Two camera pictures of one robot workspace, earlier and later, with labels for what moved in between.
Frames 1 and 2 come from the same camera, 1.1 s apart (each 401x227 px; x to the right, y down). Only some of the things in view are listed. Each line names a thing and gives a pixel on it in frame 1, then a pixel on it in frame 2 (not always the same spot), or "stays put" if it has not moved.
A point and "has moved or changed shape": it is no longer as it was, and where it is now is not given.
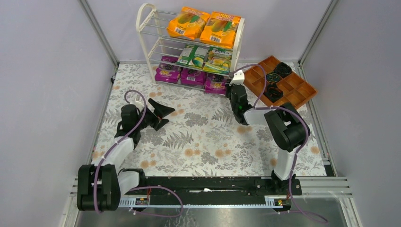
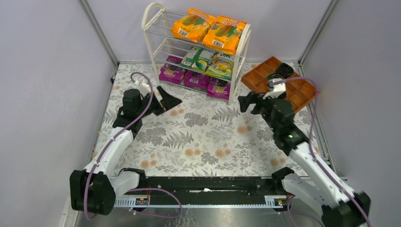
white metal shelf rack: (176, 60) has moved or changed shape
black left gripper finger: (160, 110) to (168, 101)
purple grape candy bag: (193, 77) has moved or changed shape
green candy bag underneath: (193, 56) has moved or changed shape
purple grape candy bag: (215, 83) has moved or changed shape
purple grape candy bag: (169, 70) has moved or changed shape
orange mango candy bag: (189, 22) has moved or changed shape
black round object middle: (273, 77) stays put
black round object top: (283, 69) stays put
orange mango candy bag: (220, 29) has moved or changed shape
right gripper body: (233, 91) to (258, 105)
